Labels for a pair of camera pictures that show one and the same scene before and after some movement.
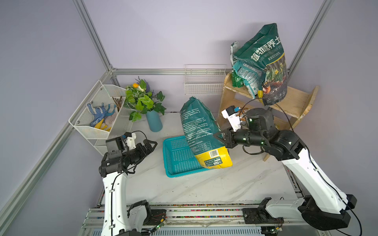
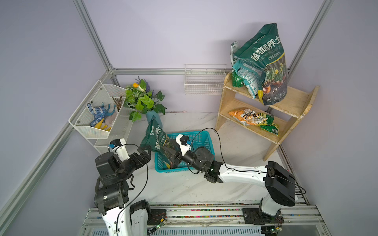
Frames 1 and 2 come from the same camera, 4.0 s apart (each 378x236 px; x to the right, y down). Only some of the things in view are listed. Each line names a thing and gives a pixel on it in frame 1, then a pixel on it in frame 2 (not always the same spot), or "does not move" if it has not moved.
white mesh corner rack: x=102 y=115 does not move
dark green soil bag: x=200 y=125 -> x=155 y=138
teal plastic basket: x=179 y=160 -> x=200 y=139
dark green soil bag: x=265 y=55 does not move
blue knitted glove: x=98 y=113 does not move
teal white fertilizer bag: x=250 y=75 does not move
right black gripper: x=229 y=140 -> x=176 y=155
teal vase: x=154 y=121 does not move
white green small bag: x=236 y=77 does not move
